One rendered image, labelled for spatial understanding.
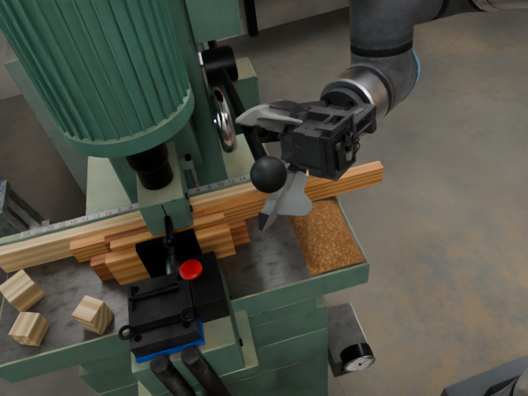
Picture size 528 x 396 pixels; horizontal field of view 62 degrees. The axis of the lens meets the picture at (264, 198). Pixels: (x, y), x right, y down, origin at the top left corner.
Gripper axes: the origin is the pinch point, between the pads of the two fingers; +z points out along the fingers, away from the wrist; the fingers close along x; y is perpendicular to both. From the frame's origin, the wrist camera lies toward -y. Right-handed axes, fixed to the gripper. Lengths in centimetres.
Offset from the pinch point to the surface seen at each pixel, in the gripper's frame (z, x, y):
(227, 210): -9.9, 16.6, -16.2
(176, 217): -0.5, 11.8, -17.3
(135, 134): 4.6, -6.3, -11.4
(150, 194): 0.7, 7.5, -20.1
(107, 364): 17.5, 32.0, -23.3
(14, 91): -77, 52, -276
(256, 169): 5.4, -6.7, 7.8
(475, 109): -196, 82, -25
